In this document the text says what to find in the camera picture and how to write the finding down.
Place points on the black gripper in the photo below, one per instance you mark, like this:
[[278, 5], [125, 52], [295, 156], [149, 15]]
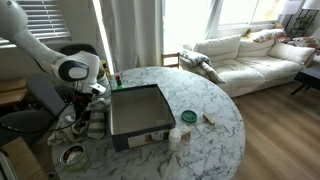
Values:
[[82, 104]]

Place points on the grey striped cream towel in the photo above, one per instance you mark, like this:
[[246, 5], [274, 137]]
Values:
[[97, 125]]

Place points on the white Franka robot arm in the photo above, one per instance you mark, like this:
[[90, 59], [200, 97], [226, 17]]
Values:
[[73, 70]]

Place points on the blue cardboard box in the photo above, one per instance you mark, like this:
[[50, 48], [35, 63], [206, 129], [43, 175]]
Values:
[[140, 113]]

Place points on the green sauce bottle red cap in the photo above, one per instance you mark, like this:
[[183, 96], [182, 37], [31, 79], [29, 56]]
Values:
[[119, 84]]

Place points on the grey blue chair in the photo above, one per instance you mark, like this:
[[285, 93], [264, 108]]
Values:
[[30, 100]]

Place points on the wooden shelf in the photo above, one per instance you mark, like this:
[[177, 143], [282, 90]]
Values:
[[11, 91]]

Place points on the white plastic bottle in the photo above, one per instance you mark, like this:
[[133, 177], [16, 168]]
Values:
[[174, 139]]

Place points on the white curtain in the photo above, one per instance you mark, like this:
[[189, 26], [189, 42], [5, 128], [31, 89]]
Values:
[[133, 33]]

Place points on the green round lid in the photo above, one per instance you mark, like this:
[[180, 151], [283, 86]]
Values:
[[189, 116]]

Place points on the wooden chair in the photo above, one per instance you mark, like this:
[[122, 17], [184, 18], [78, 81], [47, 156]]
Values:
[[170, 55]]

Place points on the white window blinds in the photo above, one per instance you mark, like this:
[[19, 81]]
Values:
[[46, 16]]

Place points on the grey white throw blanket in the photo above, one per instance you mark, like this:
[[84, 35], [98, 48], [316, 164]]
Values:
[[200, 63]]

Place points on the large cream sofa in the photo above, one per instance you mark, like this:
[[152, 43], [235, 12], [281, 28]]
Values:
[[253, 70]]

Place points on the cream floral cushion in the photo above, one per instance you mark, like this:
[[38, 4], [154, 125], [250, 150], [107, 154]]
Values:
[[266, 35]]

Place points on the black coffee table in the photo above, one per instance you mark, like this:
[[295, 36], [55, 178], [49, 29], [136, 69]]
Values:
[[308, 78]]

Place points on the patterned cushion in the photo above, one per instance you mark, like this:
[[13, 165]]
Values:
[[306, 42]]

